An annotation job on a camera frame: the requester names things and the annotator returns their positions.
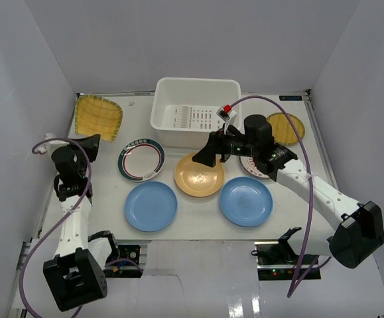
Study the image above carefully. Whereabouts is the square woven bamboo tray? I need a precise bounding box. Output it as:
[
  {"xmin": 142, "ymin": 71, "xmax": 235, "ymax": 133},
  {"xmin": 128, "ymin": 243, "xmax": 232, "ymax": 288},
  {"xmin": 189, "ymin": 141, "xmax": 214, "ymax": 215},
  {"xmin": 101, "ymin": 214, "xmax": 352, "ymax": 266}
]
[{"xmin": 74, "ymin": 95, "xmax": 123, "ymax": 142}]

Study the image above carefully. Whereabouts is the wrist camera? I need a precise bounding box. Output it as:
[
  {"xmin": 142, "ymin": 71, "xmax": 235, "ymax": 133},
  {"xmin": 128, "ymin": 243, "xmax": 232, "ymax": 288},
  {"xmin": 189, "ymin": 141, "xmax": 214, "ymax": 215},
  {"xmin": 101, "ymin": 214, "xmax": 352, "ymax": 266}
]
[
  {"xmin": 216, "ymin": 105, "xmax": 237, "ymax": 134},
  {"xmin": 32, "ymin": 133, "xmax": 68, "ymax": 156}
]

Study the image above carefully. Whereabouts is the white plate green red rim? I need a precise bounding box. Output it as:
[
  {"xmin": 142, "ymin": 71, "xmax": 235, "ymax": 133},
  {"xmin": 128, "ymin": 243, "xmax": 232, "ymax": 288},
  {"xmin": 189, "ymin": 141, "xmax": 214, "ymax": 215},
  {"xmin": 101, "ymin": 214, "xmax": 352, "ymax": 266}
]
[{"xmin": 117, "ymin": 138, "xmax": 165, "ymax": 182}]

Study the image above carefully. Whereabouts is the yellow plastic plate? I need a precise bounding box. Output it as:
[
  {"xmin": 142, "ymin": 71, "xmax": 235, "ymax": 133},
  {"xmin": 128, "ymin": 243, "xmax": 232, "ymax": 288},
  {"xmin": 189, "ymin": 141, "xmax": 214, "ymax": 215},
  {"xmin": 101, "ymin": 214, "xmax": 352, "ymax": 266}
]
[{"xmin": 174, "ymin": 152, "xmax": 225, "ymax": 197}]

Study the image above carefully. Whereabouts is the right blue plastic plate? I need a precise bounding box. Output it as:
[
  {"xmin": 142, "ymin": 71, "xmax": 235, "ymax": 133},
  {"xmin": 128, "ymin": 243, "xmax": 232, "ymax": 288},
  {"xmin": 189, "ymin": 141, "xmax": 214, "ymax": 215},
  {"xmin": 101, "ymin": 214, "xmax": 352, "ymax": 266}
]
[{"xmin": 219, "ymin": 177, "xmax": 274, "ymax": 227}]

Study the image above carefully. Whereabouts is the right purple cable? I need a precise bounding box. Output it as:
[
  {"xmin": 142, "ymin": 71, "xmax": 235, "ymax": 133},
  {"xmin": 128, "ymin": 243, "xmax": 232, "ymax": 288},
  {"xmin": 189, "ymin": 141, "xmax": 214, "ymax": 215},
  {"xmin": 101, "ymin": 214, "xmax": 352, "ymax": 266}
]
[{"xmin": 229, "ymin": 95, "xmax": 332, "ymax": 298}]

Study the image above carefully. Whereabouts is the purple cable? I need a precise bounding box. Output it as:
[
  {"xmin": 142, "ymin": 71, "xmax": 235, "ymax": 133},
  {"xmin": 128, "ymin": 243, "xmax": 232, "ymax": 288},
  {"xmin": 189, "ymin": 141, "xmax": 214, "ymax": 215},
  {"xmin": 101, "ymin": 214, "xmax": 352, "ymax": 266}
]
[
  {"xmin": 229, "ymin": 95, "xmax": 332, "ymax": 298},
  {"xmin": 18, "ymin": 138, "xmax": 143, "ymax": 315}
]

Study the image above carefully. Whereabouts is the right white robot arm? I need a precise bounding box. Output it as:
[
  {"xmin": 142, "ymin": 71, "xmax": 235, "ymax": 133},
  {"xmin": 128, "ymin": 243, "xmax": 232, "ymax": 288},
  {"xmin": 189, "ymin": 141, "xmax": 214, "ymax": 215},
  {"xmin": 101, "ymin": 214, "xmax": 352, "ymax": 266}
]
[{"xmin": 192, "ymin": 115, "xmax": 384, "ymax": 268}]

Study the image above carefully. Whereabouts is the round woven bamboo tray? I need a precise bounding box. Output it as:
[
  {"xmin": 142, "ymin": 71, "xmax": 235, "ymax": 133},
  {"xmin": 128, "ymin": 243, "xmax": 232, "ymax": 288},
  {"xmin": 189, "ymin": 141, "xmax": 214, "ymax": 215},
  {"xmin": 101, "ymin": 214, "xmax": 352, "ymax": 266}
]
[{"xmin": 267, "ymin": 112, "xmax": 306, "ymax": 146}]

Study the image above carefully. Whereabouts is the blue plastic plate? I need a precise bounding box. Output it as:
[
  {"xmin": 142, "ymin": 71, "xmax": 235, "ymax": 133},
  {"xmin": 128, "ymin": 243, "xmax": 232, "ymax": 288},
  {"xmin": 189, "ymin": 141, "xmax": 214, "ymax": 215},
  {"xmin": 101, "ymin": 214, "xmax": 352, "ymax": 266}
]
[
  {"xmin": 123, "ymin": 182, "xmax": 178, "ymax": 233},
  {"xmin": 219, "ymin": 177, "xmax": 274, "ymax": 227}
]

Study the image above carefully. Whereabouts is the left blue plastic plate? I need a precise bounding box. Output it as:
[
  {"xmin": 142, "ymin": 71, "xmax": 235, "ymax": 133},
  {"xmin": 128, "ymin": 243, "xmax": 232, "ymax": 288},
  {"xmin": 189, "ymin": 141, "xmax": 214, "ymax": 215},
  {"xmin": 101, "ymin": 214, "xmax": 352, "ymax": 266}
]
[{"xmin": 123, "ymin": 182, "xmax": 178, "ymax": 233}]

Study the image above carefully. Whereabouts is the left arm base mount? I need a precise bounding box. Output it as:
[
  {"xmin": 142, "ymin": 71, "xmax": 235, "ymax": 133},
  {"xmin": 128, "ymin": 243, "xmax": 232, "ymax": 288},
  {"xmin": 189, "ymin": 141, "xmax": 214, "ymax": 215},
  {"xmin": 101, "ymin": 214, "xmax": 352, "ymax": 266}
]
[{"xmin": 103, "ymin": 244, "xmax": 146, "ymax": 278}]

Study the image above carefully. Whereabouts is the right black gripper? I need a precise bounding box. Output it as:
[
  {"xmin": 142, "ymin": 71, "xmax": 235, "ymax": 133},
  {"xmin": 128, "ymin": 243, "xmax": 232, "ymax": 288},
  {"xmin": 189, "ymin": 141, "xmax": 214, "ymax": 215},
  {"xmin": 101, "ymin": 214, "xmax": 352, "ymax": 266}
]
[{"xmin": 192, "ymin": 123, "xmax": 258, "ymax": 168}]

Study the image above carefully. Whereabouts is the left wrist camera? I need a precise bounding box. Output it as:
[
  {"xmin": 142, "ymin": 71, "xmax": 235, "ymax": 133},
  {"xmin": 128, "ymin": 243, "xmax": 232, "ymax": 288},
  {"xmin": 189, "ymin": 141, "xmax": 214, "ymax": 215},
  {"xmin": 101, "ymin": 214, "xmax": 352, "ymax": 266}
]
[{"xmin": 32, "ymin": 133, "xmax": 68, "ymax": 156}]

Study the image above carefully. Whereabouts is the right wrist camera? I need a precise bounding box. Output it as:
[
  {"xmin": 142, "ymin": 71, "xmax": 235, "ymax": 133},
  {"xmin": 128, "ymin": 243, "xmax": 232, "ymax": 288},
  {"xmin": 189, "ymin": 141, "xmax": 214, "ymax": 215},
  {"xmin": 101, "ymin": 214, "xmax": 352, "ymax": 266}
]
[{"xmin": 216, "ymin": 105, "xmax": 237, "ymax": 134}]

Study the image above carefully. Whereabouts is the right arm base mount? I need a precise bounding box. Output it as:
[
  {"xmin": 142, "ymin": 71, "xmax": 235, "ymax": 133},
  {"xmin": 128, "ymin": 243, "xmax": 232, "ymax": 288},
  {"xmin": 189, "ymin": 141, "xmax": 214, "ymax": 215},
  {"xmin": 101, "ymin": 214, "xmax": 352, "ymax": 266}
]
[{"xmin": 251, "ymin": 227, "xmax": 302, "ymax": 282}]

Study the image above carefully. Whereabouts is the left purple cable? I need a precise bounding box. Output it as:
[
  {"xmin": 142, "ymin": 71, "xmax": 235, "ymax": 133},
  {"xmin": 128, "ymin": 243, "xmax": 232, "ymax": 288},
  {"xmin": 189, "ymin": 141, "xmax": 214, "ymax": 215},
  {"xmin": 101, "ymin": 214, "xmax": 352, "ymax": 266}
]
[{"xmin": 18, "ymin": 138, "xmax": 143, "ymax": 315}]

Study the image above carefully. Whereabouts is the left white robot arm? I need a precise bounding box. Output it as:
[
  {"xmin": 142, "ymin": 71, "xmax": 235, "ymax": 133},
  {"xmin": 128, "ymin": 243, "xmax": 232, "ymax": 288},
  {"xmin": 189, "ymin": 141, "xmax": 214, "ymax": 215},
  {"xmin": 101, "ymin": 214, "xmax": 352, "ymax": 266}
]
[{"xmin": 43, "ymin": 134, "xmax": 120, "ymax": 311}]

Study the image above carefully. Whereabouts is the white plastic bin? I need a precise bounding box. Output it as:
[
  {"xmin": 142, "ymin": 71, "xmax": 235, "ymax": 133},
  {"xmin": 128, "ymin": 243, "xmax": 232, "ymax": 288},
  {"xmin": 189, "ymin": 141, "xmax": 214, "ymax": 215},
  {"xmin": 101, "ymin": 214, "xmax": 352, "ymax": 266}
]
[{"xmin": 150, "ymin": 78, "xmax": 241, "ymax": 149}]

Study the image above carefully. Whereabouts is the white plate orange sunburst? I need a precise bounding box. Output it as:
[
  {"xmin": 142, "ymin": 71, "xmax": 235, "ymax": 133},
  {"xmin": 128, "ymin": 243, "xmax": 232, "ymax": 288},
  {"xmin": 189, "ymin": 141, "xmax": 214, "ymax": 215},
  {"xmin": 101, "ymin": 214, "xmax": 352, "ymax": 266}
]
[{"xmin": 239, "ymin": 156, "xmax": 270, "ymax": 180}]

